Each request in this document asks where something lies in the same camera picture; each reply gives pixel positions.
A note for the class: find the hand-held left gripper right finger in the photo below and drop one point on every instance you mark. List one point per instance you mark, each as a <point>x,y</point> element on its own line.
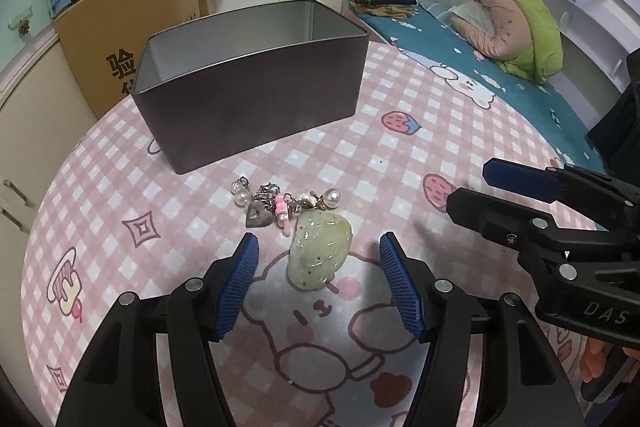
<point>400,287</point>

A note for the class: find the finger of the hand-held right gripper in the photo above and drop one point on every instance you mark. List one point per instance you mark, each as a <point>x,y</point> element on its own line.
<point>520,179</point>
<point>490,219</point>

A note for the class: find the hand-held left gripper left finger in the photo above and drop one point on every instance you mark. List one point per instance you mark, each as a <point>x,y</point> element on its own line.
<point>237,287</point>

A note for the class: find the pale green jade pendant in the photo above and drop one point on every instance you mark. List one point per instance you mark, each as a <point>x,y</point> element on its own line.
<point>317,252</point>

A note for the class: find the rectangular metal tin box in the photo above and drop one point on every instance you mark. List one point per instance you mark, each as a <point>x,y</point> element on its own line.
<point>240,107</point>

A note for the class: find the metal charm bunch with pearls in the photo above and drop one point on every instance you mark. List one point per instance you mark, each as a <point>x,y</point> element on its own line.
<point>257,214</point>

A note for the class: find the dark cloth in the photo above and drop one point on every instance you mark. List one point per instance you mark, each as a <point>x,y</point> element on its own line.
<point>617,127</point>

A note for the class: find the teal printed bed sheet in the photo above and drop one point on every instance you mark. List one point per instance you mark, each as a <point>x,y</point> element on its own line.
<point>440,52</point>

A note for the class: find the green blanket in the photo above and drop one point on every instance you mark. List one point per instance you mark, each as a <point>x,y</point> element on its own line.
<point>537,27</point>

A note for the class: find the white pillow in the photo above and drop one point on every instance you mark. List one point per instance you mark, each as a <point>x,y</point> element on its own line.
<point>467,14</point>

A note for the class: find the folded khaki clothes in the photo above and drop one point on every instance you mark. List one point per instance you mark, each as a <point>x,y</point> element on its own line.
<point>395,12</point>

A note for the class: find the white low cabinet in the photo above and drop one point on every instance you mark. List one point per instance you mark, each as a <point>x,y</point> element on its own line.
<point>30,117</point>

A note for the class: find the large cardboard box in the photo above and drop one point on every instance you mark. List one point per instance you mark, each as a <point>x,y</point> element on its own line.
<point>100,32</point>

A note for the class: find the pinecone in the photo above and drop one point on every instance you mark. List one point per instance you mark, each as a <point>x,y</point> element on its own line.
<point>22,28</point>

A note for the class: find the mint drawer cabinet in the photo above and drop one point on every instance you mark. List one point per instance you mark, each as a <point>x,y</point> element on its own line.
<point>25,7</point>

